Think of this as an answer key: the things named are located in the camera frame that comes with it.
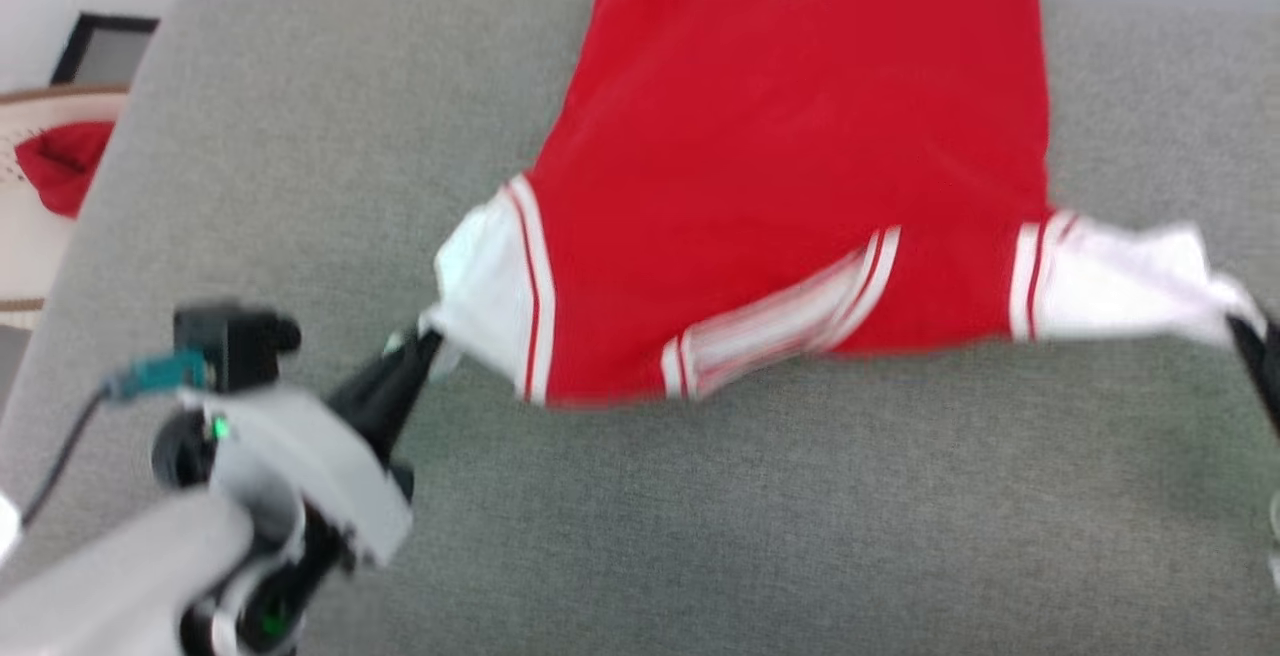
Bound white laundry basket brown rim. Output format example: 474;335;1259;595
0;84;133;333

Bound red and white basketball jersey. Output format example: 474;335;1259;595
418;0;1267;409

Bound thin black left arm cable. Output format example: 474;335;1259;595
20;386;113;529

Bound black picture frame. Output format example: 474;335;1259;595
50;12;161;88

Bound white cable label tag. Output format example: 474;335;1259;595
0;491;23;565

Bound red cloth in basket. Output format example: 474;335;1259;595
14;121;117;220

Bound teal left camera cable plug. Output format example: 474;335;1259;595
105;350;211;403

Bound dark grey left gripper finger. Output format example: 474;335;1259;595
355;341;446;462
328;328;443;427

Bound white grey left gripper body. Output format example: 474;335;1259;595
150;386;417;656

